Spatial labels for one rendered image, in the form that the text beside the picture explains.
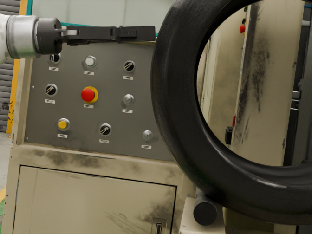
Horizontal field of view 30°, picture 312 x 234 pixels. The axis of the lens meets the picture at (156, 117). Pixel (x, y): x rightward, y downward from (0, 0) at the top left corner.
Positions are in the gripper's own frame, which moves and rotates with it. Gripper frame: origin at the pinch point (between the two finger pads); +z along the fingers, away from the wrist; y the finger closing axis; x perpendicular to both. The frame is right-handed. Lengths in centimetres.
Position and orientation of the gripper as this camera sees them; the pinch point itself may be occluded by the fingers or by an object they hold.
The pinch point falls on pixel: (138, 34)
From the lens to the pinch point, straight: 120.2
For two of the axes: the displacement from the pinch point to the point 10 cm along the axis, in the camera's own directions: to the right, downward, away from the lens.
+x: 0.2, 10.0, 0.4
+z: 10.0, -0.1, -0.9
